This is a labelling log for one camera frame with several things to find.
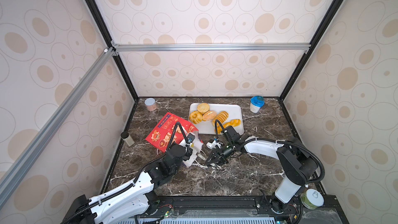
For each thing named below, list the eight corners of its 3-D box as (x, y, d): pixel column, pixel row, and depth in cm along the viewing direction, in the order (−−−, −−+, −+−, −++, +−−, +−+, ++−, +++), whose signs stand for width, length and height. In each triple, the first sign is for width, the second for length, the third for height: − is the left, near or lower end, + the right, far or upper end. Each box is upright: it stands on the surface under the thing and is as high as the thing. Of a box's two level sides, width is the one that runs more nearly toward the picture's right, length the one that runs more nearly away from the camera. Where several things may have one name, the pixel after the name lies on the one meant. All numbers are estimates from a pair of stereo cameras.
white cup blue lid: (249, 114, 113) (253, 104, 104) (247, 105, 118) (250, 95, 109) (261, 114, 113) (265, 104, 104) (258, 105, 118) (262, 95, 109)
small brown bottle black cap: (125, 146, 96) (119, 138, 88) (128, 139, 99) (121, 131, 91) (133, 146, 96) (127, 138, 88) (135, 139, 99) (129, 131, 91)
